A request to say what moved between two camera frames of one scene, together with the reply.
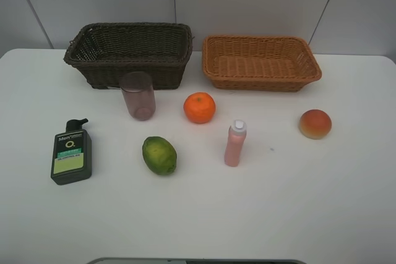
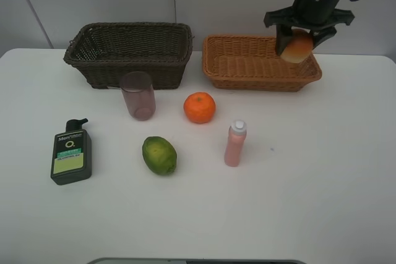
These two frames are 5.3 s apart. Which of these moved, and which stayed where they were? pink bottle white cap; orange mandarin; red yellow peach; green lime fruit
Moved: red yellow peach
Stayed: green lime fruit; orange mandarin; pink bottle white cap
